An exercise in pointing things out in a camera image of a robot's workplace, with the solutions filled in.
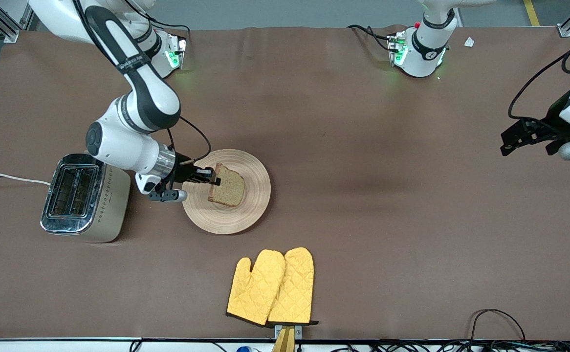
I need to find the brown toast slice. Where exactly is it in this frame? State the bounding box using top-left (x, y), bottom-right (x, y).
top-left (208, 163), bottom-right (246, 207)

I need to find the round wooden plate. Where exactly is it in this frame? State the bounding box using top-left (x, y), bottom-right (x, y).
top-left (181, 149), bottom-right (272, 235)

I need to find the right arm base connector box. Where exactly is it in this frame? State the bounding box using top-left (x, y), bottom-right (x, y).
top-left (164, 34), bottom-right (188, 71)

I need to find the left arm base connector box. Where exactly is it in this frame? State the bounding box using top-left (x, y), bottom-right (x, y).
top-left (387, 32), bottom-right (408, 67)

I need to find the cream and chrome toaster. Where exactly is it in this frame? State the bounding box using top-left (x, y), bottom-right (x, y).
top-left (40, 153), bottom-right (132, 243)

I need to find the yellow floor tape line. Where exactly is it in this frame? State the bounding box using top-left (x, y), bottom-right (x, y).
top-left (523, 0), bottom-right (541, 27)

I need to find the yellow oven mitt with thumb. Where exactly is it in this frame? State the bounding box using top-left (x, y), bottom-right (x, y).
top-left (226, 250), bottom-right (286, 327)

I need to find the brown table cover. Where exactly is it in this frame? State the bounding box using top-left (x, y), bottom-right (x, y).
top-left (0, 25), bottom-right (570, 341)

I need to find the yellow quilted oven mitt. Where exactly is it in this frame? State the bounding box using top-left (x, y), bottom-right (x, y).
top-left (267, 247), bottom-right (319, 326)

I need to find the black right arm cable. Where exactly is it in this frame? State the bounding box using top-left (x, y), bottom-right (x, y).
top-left (167, 116), bottom-right (213, 194)

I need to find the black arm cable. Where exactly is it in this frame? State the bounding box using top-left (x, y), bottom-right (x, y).
top-left (508, 30), bottom-right (570, 121)
top-left (167, 116), bottom-right (213, 194)

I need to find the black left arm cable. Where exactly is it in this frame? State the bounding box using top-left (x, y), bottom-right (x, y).
top-left (508, 30), bottom-right (570, 121)

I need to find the black right base cable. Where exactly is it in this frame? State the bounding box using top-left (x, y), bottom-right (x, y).
top-left (129, 0), bottom-right (192, 39)

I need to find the black base cable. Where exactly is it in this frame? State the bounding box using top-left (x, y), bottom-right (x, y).
top-left (129, 0), bottom-right (192, 39)
top-left (347, 24), bottom-right (394, 52)

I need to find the black looped cable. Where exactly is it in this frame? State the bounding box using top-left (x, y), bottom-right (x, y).
top-left (469, 309), bottom-right (526, 342)

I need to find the white toaster power cable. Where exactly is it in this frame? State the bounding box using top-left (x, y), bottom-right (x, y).
top-left (0, 173), bottom-right (52, 186)

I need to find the black left base cable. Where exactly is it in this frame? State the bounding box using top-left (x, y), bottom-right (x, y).
top-left (347, 24), bottom-right (394, 52)

